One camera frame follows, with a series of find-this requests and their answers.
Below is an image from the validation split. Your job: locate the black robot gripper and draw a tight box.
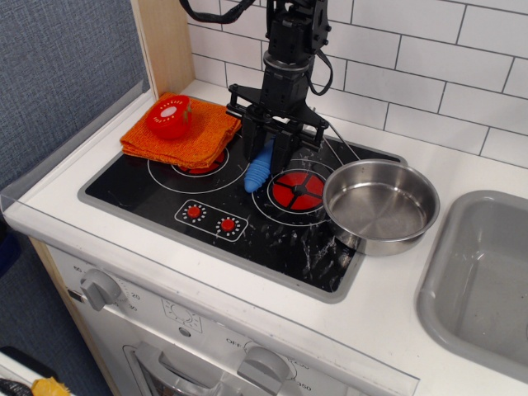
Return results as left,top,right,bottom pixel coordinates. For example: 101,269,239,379
227,65,328,175

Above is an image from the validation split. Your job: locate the blue handled metal fork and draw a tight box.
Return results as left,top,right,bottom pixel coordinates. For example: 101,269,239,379
244,139,275,193

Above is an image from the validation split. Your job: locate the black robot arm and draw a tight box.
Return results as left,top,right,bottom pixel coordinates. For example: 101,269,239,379
227,1,333,174

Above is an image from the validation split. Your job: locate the orange folded cloth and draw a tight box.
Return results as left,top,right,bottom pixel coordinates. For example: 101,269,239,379
120,92,241,169

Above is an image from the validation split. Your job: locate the black toy stovetop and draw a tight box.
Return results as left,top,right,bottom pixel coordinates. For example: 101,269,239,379
78,134,399,303

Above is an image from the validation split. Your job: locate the red toy tomato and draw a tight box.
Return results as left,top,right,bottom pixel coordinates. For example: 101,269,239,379
146,96,192,139

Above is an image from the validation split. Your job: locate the stainless steel pan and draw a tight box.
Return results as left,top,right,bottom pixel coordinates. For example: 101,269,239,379
322,142,441,257

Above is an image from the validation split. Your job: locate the light wooden side panel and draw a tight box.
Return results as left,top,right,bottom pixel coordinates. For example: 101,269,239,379
130,0,196,99

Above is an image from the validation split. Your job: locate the grey left oven knob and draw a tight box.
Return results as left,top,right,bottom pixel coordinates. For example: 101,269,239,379
80,269,121,312

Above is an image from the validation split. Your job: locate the grey oven knob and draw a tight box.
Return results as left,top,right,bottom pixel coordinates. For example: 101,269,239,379
237,346,292,395
80,269,121,312

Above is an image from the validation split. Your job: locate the grey right oven knob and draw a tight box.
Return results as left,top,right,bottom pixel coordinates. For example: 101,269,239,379
237,346,292,395

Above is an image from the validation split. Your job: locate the grey toy sink basin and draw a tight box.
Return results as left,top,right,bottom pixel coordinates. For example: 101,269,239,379
417,191,527,382

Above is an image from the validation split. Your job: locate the toy oven door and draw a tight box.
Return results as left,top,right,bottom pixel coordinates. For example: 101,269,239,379
122,340,356,396

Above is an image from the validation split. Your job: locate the yellow object at corner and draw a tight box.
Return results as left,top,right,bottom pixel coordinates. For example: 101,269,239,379
31,377,71,396

